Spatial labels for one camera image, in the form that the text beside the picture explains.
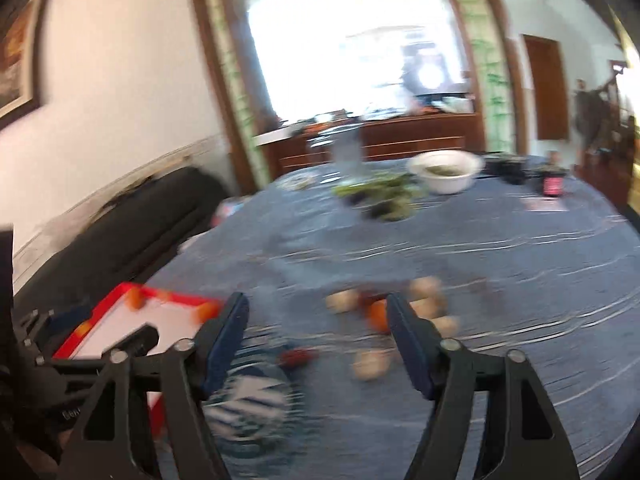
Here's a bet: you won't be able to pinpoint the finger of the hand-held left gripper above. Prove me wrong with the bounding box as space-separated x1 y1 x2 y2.
17 306 94 361
106 324 162 362

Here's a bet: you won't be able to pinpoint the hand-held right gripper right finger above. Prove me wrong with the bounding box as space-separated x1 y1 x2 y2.
385 293 581 480

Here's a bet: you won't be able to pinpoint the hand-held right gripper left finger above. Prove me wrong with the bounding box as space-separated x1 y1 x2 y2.
55 291 251 480

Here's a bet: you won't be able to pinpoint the red box with white inside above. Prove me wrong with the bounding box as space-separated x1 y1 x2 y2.
52 282 223 433

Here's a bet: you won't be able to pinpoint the white fruit piece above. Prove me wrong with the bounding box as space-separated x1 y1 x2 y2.
351 350 396 382
431 314 461 337
412 297 447 317
325 291 360 313

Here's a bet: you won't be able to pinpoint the brown longan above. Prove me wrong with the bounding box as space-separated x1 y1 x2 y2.
409 276 443 301

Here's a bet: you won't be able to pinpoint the red date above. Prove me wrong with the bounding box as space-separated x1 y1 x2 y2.
279 347 317 367

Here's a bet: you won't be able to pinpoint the black sofa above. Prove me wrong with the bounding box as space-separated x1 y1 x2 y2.
12 166 228 321

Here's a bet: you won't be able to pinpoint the blue striped tablecloth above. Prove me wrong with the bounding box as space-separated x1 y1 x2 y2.
145 155 640 480

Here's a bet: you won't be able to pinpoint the clear plastic bag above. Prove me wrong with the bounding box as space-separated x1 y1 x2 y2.
212 199 242 228

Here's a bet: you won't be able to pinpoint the green vegetable stalks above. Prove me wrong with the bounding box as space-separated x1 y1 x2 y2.
334 172 426 211

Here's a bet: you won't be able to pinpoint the white bowl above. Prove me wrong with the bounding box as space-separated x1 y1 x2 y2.
407 150 485 195

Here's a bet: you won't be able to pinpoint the glass plate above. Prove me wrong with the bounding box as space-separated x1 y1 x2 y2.
277 172 346 192

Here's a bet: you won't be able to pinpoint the black box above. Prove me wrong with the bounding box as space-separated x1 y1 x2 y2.
484 156 531 185

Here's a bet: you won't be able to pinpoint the clear plastic pitcher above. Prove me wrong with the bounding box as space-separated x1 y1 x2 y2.
306 127 363 182

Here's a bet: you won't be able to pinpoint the wooden chair back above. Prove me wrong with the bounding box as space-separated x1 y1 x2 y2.
265 112 483 178

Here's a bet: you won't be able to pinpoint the white countertop slab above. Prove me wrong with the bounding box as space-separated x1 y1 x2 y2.
252 126 297 145

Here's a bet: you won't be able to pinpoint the red label jar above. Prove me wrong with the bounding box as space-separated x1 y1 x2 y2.
542 152 568 198

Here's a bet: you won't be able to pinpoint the brown wooden door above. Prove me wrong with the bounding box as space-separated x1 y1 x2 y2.
522 35 571 141

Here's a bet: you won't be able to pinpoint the framed wall picture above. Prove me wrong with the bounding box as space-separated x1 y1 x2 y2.
0 0 53 128

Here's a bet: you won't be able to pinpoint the bamboo print door frame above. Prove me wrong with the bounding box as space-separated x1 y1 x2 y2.
182 0 526 196

